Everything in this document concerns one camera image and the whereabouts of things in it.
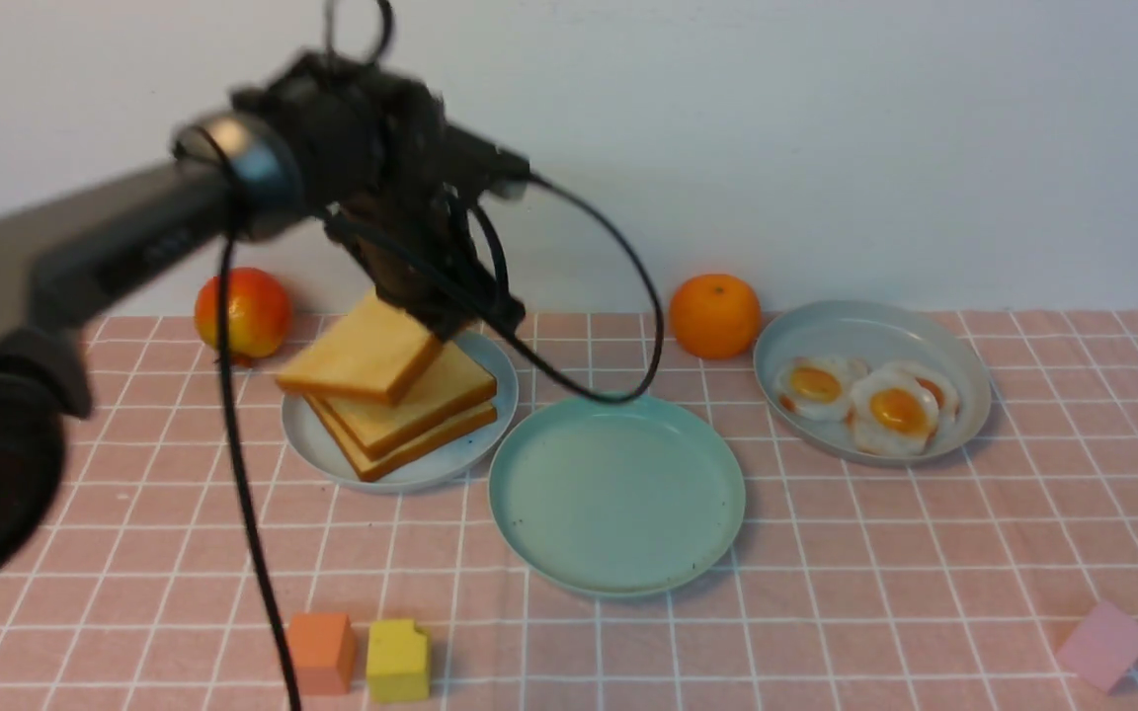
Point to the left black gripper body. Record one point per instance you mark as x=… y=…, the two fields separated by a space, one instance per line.
x=442 y=263

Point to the fried egg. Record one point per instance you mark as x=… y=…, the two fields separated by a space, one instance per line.
x=940 y=386
x=892 y=414
x=817 y=388

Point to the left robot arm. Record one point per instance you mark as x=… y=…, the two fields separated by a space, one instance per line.
x=366 y=151

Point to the red yellow pomegranate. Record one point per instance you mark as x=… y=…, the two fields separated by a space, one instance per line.
x=259 y=315

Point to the light blue bread plate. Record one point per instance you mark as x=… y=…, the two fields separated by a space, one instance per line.
x=309 y=438

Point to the orange fruit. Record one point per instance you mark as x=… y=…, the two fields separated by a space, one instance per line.
x=715 y=316

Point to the teal center plate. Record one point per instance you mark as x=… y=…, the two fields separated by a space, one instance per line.
x=617 y=501

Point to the orange foam cube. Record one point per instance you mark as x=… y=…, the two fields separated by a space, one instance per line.
x=323 y=651

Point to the yellow foam cube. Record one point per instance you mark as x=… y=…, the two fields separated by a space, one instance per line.
x=398 y=662

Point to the grey-blue egg plate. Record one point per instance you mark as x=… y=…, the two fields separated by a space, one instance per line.
x=879 y=334

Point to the pink foam cube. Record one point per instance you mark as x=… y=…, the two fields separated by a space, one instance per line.
x=1103 y=648

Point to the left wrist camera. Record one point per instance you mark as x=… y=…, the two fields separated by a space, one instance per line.
x=476 y=166

